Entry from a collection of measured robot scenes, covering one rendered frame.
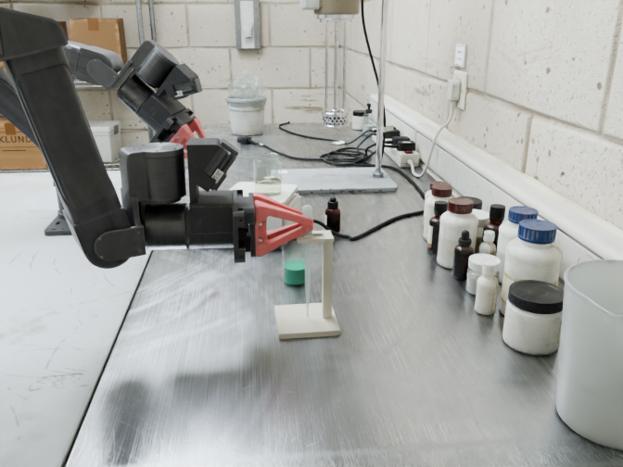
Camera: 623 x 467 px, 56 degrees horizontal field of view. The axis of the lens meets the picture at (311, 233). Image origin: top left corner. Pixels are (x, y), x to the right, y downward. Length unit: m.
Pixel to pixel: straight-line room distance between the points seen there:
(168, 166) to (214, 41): 2.75
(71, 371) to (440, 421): 0.42
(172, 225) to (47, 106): 0.19
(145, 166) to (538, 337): 0.50
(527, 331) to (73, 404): 0.52
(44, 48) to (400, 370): 0.51
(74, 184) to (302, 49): 2.84
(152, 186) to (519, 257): 0.47
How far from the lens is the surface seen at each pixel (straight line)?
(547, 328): 0.76
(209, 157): 0.69
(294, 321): 0.79
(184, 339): 0.78
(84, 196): 0.68
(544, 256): 0.81
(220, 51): 3.43
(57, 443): 0.65
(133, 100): 1.16
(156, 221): 0.72
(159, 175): 0.70
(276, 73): 3.44
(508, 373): 0.73
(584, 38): 1.01
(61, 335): 0.83
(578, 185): 1.00
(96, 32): 3.15
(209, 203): 0.70
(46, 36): 0.63
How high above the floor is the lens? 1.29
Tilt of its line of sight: 20 degrees down
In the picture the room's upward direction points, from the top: straight up
